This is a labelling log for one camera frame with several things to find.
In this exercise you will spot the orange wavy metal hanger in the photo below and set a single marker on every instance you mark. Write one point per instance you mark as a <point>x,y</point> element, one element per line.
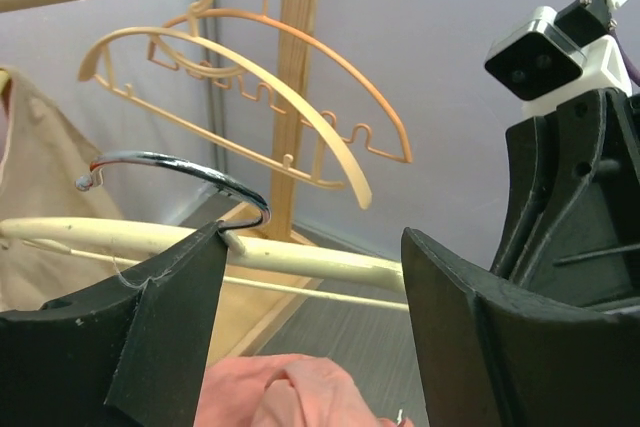
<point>325,72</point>

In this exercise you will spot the beige t shirt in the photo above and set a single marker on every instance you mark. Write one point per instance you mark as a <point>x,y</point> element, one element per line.
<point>42,155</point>

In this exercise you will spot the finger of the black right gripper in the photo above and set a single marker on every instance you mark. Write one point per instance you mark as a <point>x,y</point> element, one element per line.
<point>571,231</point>

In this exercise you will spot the cream wooden hanger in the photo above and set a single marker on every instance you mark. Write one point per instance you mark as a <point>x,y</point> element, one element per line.
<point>253,82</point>

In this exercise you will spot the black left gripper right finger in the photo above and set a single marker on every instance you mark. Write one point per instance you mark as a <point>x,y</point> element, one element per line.
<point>493,354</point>

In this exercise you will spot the wooden clothes rack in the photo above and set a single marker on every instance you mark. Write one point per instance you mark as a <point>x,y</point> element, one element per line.
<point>200,47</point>

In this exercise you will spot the pink t shirt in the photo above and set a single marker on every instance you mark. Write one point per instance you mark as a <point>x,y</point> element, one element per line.
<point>284,390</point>

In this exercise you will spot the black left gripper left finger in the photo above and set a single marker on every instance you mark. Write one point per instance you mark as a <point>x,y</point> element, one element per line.
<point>108,355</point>

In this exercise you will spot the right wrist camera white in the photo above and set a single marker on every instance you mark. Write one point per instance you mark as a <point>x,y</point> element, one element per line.
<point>555,56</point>

